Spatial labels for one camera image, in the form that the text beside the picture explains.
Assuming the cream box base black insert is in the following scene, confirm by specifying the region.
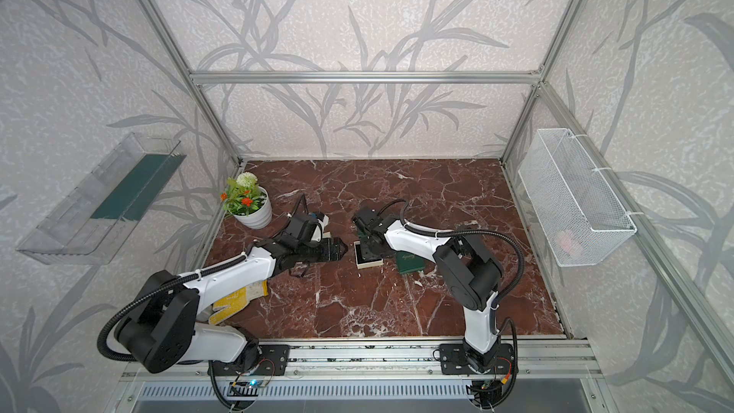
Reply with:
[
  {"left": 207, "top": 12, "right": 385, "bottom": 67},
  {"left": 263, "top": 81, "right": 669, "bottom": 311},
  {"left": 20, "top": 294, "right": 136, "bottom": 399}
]
[{"left": 354, "top": 241, "right": 384, "bottom": 270}]

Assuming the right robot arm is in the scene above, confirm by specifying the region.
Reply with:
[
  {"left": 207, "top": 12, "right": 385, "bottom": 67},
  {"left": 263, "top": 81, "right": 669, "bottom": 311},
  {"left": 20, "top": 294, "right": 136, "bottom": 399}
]
[{"left": 353, "top": 206, "right": 526, "bottom": 361}]

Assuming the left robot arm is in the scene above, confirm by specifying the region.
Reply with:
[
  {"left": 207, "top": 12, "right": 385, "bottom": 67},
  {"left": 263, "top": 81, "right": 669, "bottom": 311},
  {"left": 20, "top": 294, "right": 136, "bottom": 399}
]
[{"left": 97, "top": 212, "right": 348, "bottom": 374}]

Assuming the green jewelry box near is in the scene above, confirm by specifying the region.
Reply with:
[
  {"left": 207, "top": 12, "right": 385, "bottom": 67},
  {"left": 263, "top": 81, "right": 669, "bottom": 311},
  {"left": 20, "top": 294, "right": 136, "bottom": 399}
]
[{"left": 395, "top": 252, "right": 425, "bottom": 275}]

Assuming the potted flower plant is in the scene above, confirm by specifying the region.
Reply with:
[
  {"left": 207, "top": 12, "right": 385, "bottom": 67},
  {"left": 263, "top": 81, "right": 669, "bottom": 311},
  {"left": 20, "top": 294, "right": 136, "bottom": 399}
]
[{"left": 221, "top": 172, "right": 273, "bottom": 229}]

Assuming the yellow paper tag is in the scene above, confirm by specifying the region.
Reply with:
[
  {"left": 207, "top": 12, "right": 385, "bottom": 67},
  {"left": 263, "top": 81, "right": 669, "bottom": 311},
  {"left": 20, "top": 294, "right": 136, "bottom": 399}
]
[{"left": 208, "top": 280, "right": 269, "bottom": 325}]

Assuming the pink object in basket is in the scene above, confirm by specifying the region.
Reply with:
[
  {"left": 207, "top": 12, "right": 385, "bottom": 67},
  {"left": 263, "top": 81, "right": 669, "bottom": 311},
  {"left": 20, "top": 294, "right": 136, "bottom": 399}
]
[{"left": 556, "top": 231, "right": 583, "bottom": 259}]

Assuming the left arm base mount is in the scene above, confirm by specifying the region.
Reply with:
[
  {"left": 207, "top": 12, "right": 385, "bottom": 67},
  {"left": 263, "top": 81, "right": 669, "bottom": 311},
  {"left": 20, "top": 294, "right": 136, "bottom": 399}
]
[{"left": 210, "top": 344, "right": 291, "bottom": 377}]

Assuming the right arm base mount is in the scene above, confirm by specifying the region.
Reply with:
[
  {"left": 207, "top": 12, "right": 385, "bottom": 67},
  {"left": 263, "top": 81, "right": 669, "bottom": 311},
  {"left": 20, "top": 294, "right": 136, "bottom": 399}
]
[{"left": 438, "top": 343, "right": 516, "bottom": 377}]

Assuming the white wire mesh basket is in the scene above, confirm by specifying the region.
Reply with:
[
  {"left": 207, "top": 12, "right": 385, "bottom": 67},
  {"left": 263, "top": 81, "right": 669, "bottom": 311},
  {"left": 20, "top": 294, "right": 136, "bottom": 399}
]
[{"left": 519, "top": 128, "right": 637, "bottom": 267}]

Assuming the clear plastic wall tray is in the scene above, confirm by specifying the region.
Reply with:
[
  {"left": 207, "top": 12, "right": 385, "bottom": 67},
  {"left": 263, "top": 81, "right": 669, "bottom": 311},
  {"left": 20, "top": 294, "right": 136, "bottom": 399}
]
[{"left": 16, "top": 133, "right": 187, "bottom": 265}]

